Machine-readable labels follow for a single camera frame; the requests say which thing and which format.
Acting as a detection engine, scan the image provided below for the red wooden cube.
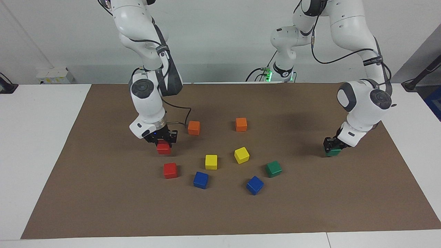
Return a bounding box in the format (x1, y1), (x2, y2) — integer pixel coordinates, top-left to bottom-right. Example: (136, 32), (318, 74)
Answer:
(157, 140), (172, 155)
(163, 163), (178, 179)

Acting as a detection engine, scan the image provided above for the blue wooden cube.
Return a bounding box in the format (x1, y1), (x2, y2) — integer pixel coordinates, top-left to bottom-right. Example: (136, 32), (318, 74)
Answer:
(246, 176), (264, 196)
(193, 172), (209, 189)

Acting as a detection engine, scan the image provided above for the brown paper table mat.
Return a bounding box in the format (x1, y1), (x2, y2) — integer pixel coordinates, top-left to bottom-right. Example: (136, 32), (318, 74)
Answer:
(21, 83), (441, 240)

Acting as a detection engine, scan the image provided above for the black tripod stand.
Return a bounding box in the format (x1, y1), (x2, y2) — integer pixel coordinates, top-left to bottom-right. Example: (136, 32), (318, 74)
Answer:
(401, 53), (441, 92)

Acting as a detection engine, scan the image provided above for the blue box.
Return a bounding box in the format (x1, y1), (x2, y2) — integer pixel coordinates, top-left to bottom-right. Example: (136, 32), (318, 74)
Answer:
(424, 86), (441, 121)

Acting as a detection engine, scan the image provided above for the black stand base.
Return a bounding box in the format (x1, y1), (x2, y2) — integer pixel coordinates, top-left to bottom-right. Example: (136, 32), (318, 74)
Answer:
(0, 72), (18, 94)

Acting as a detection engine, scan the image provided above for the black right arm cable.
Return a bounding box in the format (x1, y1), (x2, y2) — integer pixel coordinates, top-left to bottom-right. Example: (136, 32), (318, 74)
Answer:
(127, 36), (192, 130)

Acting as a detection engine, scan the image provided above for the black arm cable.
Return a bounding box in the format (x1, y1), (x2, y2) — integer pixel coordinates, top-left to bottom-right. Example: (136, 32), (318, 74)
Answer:
(293, 0), (393, 93)
(127, 36), (192, 130)

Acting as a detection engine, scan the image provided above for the black base cable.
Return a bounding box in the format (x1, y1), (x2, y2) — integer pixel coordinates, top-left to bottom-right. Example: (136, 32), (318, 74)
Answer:
(245, 51), (278, 82)

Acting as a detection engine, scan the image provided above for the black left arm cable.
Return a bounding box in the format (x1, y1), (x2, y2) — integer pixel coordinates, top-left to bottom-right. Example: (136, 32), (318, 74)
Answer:
(293, 0), (393, 93)

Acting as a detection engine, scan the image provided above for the white wall outlet box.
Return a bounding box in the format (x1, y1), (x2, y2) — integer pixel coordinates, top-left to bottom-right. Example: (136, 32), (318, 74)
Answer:
(36, 67), (75, 85)

